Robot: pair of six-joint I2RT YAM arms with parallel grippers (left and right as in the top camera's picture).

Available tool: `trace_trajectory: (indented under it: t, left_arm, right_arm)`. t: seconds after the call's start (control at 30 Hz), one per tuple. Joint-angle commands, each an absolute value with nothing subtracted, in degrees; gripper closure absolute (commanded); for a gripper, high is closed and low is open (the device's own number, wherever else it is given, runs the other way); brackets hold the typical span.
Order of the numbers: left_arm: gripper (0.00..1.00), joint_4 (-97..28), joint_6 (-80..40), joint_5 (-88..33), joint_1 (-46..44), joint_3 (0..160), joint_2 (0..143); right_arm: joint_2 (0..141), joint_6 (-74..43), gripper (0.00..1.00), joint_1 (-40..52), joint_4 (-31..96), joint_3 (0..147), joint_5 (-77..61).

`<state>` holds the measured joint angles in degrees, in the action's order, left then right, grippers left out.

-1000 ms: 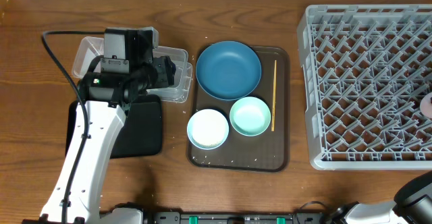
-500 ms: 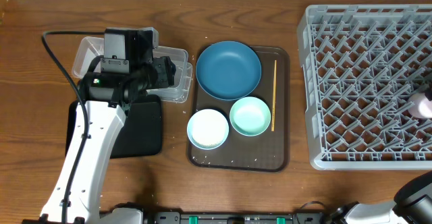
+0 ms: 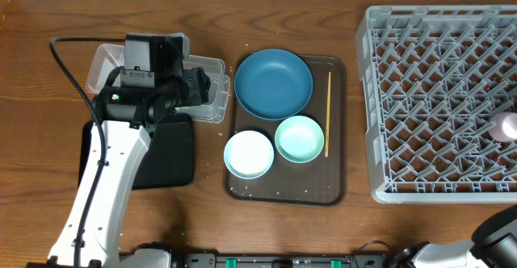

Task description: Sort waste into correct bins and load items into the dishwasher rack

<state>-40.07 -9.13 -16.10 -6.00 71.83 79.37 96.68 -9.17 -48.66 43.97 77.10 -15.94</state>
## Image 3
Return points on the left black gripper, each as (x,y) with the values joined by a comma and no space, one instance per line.
(195,94)

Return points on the dark blue plate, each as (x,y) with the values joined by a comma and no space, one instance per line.
(273,84)

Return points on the light blue white bowl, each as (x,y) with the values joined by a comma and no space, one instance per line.
(248,154)

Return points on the mint green bowl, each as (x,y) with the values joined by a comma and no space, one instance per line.
(299,139)

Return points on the small pink white cup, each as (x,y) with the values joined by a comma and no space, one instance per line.
(505,128)

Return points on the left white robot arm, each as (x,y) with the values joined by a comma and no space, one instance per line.
(135,99)

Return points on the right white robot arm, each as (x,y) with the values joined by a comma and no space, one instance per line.
(492,245)

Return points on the grey plastic dishwasher rack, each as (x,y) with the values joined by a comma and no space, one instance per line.
(433,78)

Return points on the black plastic tray bin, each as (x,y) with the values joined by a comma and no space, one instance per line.
(170,159)

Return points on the clear plastic bin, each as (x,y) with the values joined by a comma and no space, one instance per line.
(110,56)

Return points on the wooden chopstick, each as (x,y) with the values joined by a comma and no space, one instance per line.
(328,109)

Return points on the brown plastic serving tray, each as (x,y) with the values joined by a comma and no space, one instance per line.
(320,182)

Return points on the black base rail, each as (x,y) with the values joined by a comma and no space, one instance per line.
(262,262)

